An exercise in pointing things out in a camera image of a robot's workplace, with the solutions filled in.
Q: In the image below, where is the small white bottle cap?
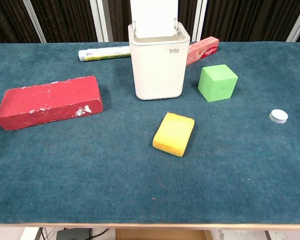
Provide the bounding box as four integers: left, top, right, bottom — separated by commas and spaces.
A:
268, 109, 289, 124

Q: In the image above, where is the white open-lid box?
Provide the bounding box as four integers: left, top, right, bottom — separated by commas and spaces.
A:
127, 0, 191, 101

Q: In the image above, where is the yellow sponge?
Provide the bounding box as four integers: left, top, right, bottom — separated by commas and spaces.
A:
152, 112, 196, 158

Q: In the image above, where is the green foam cube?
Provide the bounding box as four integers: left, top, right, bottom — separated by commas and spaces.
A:
197, 64, 239, 103

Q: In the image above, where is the blue table cloth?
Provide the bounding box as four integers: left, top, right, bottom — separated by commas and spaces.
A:
0, 41, 300, 225

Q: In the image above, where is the white toothpaste tube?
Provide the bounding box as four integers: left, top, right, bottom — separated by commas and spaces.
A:
78, 45, 132, 63

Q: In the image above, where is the red toothpaste box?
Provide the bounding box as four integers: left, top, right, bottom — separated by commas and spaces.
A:
186, 36, 220, 67

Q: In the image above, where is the red foam brick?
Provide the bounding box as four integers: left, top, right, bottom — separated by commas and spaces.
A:
0, 75, 104, 131

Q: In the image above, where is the brown cardboard box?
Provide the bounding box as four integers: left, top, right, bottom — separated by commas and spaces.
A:
115, 228, 213, 240

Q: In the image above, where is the dark grey box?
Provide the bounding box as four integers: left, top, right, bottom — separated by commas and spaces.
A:
55, 227, 94, 240

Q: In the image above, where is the white partition post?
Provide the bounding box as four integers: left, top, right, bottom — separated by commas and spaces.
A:
285, 0, 300, 43
189, 0, 209, 42
22, 0, 47, 44
89, 0, 114, 43

